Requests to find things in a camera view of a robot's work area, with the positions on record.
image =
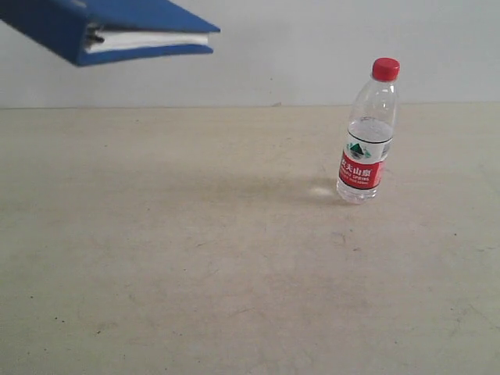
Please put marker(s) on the blue binder folder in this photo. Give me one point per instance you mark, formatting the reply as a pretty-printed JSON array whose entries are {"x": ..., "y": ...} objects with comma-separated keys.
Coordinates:
[{"x": 89, "y": 33}]

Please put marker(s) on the clear water bottle red cap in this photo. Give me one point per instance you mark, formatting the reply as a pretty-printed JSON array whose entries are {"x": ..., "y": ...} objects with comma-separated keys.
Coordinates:
[{"x": 370, "y": 132}]

